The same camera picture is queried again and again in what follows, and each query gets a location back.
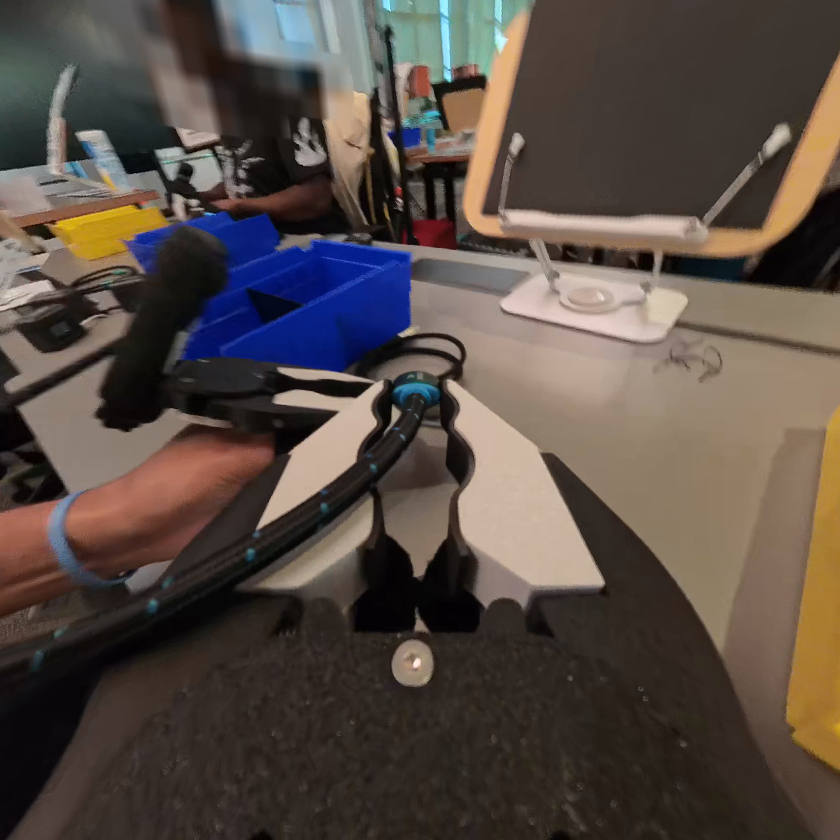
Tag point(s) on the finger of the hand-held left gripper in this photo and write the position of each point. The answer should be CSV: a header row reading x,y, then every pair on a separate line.
x,y
321,382

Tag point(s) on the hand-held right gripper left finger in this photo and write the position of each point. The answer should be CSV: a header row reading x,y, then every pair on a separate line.
x,y
315,459

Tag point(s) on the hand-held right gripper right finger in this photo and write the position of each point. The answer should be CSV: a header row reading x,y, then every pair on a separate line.
x,y
518,525

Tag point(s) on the blue plastic bin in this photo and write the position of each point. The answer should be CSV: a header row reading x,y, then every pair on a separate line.
x,y
315,328
243,233

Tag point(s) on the person's left forearm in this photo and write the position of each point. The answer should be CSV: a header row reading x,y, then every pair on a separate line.
x,y
26,564

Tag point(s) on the grey desk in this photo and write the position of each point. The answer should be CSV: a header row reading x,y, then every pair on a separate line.
x,y
590,407

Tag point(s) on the person's left hand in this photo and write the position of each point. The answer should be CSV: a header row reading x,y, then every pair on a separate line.
x,y
170,499

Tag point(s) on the black power adapter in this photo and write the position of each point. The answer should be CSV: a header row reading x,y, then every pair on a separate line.
x,y
56,331

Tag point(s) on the yellow plastic bin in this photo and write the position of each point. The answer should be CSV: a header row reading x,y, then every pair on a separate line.
x,y
105,229
817,590

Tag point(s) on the blue wristband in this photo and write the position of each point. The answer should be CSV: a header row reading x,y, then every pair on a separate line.
x,y
56,544

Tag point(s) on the wooden book stand black panel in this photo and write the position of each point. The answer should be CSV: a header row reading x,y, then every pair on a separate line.
x,y
643,118

